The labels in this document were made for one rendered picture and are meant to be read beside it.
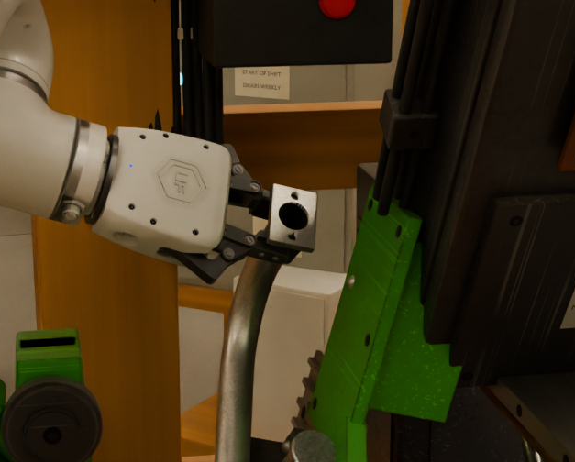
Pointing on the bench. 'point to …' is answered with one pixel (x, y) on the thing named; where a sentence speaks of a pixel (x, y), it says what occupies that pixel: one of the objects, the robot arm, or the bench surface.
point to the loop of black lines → (194, 81)
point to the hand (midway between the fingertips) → (275, 227)
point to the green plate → (382, 332)
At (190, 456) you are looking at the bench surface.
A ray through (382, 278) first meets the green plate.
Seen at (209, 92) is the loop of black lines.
